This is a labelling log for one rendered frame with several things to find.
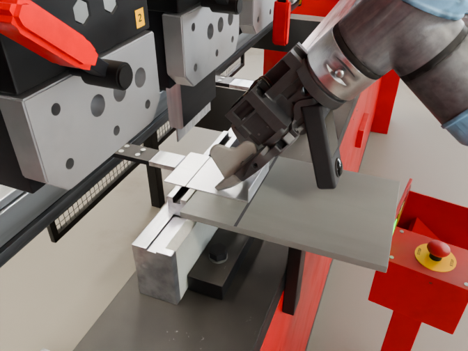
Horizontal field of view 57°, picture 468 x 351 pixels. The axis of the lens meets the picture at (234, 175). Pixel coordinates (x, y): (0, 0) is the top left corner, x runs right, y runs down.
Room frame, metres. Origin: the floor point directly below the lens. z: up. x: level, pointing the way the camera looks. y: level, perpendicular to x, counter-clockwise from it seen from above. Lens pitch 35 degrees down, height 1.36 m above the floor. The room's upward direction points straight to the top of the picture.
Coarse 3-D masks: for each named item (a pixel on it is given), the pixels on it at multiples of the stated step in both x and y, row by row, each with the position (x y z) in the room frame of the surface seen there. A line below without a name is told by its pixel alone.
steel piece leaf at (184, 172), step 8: (184, 160) 0.56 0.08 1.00; (192, 160) 0.56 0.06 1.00; (200, 160) 0.56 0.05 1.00; (176, 168) 0.54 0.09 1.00; (184, 168) 0.54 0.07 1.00; (192, 168) 0.54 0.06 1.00; (200, 168) 0.54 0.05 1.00; (168, 176) 0.52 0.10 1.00; (176, 176) 0.52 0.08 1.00; (184, 176) 0.52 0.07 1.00; (192, 176) 0.52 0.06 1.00; (176, 184) 0.50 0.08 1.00; (184, 184) 0.50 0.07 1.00
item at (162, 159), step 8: (128, 144) 0.60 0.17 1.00; (120, 152) 0.58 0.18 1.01; (128, 152) 0.58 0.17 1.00; (136, 152) 0.58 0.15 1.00; (144, 152) 0.58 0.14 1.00; (152, 152) 0.58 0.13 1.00; (160, 152) 0.58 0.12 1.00; (128, 160) 0.57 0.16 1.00; (136, 160) 0.56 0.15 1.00; (144, 160) 0.56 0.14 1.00; (152, 160) 0.56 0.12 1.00; (160, 160) 0.56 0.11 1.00; (168, 160) 0.56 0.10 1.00; (176, 160) 0.56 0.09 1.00; (160, 168) 0.55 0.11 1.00; (168, 168) 0.54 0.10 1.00
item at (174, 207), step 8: (224, 136) 0.64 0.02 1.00; (232, 136) 0.64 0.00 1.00; (224, 144) 0.63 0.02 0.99; (232, 144) 0.61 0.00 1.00; (208, 152) 0.59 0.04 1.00; (176, 192) 0.48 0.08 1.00; (184, 192) 0.49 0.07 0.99; (168, 200) 0.47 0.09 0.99; (176, 200) 0.47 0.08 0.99; (168, 208) 0.47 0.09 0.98; (176, 208) 0.47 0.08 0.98
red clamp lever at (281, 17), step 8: (280, 0) 0.64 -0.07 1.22; (288, 0) 0.65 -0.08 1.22; (280, 8) 0.64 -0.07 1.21; (288, 8) 0.64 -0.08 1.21; (280, 16) 0.64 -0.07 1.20; (288, 16) 0.64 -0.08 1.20; (280, 24) 0.64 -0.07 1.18; (288, 24) 0.64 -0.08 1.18; (272, 32) 0.65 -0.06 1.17; (280, 32) 0.64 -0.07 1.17; (288, 32) 0.65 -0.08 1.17; (272, 40) 0.65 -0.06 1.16; (280, 40) 0.64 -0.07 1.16
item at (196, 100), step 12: (180, 84) 0.48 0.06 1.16; (204, 84) 0.54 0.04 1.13; (168, 96) 0.49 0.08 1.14; (180, 96) 0.48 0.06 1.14; (192, 96) 0.51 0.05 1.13; (204, 96) 0.54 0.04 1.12; (168, 108) 0.49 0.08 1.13; (180, 108) 0.48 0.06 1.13; (192, 108) 0.50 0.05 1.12; (204, 108) 0.56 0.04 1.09; (180, 120) 0.48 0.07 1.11; (192, 120) 0.52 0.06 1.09; (180, 132) 0.49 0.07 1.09
